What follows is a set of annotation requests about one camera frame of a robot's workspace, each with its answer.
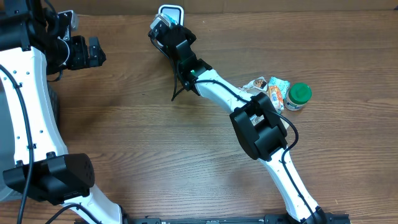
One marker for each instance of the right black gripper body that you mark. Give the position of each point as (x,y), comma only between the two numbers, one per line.
(190,35)

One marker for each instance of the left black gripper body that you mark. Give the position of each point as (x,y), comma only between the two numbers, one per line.
(94,53)

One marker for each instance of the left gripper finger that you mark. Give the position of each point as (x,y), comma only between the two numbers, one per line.
(94,43)
(97,56)

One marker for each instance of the brown snack pouch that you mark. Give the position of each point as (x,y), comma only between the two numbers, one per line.
(259,85)

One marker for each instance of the small orange tissue pack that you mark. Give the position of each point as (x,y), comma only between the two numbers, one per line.
(275,96)

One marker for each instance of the teal snack bar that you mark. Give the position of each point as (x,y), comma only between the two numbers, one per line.
(283,85)

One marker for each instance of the green capped white jar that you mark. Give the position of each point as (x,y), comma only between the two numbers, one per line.
(298,96)

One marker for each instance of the small teal tissue pack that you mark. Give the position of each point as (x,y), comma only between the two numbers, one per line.
(172,22)

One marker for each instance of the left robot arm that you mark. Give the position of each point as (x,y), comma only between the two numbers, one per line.
(37,41)

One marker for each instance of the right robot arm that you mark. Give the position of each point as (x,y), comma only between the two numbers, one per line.
(260,130)

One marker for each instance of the white barcode scanner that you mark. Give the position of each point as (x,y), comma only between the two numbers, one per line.
(174,11)

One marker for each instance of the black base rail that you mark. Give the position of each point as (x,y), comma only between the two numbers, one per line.
(267,219)

